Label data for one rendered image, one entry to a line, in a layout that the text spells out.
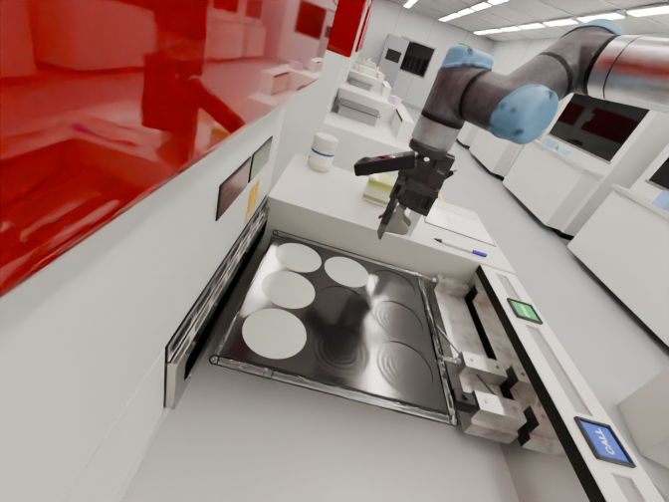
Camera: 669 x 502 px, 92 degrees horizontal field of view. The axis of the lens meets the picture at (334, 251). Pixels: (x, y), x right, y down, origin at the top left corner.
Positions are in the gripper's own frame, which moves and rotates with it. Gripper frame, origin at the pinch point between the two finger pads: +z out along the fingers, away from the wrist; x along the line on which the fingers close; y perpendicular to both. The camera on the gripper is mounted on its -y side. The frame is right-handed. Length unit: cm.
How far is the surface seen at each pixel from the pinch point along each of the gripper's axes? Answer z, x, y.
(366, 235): 4.7, 5.4, -2.4
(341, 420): 16.8, -32.0, 7.0
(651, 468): 17, -12, 65
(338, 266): 9.0, -4.9, -4.9
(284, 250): 9.0, -8.0, -16.8
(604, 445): 2.4, -27.1, 39.5
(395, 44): -61, 1203, -217
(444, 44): -111, 1317, -75
